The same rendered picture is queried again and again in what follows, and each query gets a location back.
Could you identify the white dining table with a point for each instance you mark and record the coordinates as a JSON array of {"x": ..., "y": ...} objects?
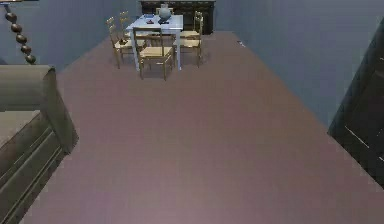
[{"x": 166, "y": 24}]

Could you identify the small dark dish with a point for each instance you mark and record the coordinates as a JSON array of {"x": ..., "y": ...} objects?
[{"x": 149, "y": 22}]

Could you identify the dark wooden sideboard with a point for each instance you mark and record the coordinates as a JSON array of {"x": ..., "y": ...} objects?
[{"x": 193, "y": 10}]

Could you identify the olive brown sofa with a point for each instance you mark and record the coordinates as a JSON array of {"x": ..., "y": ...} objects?
[{"x": 30, "y": 133}]

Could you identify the black cabinet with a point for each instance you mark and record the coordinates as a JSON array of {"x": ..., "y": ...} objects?
[{"x": 363, "y": 113}]

